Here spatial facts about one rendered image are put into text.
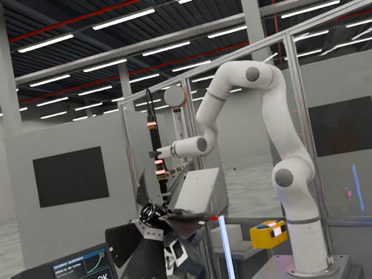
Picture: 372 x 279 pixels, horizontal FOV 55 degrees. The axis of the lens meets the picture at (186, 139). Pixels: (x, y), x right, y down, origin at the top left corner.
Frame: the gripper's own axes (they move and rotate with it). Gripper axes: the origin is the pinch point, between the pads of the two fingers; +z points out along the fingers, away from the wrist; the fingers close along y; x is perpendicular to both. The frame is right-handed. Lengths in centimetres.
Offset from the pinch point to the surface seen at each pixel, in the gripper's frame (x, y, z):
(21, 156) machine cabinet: 27, 38, 289
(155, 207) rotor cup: -26.0, -3.7, 4.3
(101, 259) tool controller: -29, -61, -41
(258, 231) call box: -44, 21, -37
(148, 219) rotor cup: -31.0, -8.1, 6.0
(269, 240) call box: -48, 22, -41
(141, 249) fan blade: -44.0, -14.7, 6.0
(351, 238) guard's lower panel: -61, 70, -57
